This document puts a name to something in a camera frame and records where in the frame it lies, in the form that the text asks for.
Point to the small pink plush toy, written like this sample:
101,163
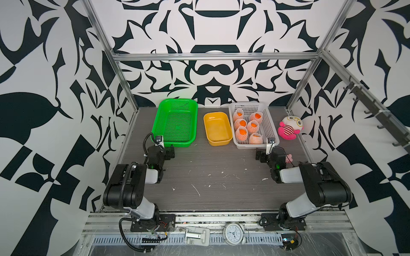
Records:
289,158

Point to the netted orange front left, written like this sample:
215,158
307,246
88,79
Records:
242,135

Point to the white analog clock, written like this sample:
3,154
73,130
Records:
234,234

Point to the white foam net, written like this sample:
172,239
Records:
256,139

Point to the white perforated plastic basket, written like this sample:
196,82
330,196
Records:
266,129

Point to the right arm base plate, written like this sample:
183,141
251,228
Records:
275,222

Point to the green plastic basket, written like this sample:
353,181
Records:
176,120

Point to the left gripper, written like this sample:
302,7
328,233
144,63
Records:
168,154

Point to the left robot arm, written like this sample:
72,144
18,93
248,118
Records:
125,189

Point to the pink white plush toy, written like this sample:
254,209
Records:
290,127

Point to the yellow plastic tray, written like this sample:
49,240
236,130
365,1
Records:
218,129

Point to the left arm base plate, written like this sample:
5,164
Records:
161,223

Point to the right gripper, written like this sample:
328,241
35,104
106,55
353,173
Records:
263,155

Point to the black hook rail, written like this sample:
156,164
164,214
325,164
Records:
386,118

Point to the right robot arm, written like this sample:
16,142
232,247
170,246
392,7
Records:
323,186

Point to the small green circuit board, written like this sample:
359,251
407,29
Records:
290,241

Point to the netted orange back right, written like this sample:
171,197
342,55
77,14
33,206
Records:
256,116

